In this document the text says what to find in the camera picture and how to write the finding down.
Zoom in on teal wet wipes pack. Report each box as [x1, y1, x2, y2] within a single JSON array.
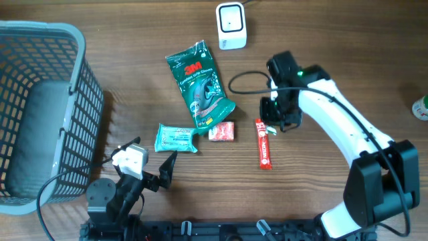
[[154, 124, 198, 153]]

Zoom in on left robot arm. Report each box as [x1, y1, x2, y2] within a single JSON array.
[[79, 137, 178, 240]]

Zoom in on red coffee stick sachet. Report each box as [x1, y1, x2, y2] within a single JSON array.
[[255, 118, 272, 170]]

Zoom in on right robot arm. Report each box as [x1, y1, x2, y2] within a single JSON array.
[[260, 51, 420, 240]]

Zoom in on green lid jar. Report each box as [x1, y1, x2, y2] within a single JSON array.
[[412, 95, 428, 121]]

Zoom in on white barcode scanner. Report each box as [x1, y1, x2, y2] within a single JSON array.
[[215, 1, 247, 50]]

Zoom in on green battery pack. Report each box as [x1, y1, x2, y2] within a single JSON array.
[[266, 126, 277, 135]]

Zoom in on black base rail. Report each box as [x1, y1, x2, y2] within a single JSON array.
[[79, 219, 378, 241]]

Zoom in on green 3M gloves bag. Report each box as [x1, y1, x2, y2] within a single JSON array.
[[165, 40, 235, 135]]

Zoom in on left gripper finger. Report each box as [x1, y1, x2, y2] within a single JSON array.
[[158, 151, 178, 189], [111, 137, 140, 157]]

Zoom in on black right camera cable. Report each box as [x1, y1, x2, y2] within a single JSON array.
[[228, 70, 411, 238]]

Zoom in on grey plastic mesh basket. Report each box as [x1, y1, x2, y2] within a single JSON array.
[[1, 21, 104, 216]]

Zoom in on small red snack box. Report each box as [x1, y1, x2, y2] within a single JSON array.
[[209, 121, 235, 141]]

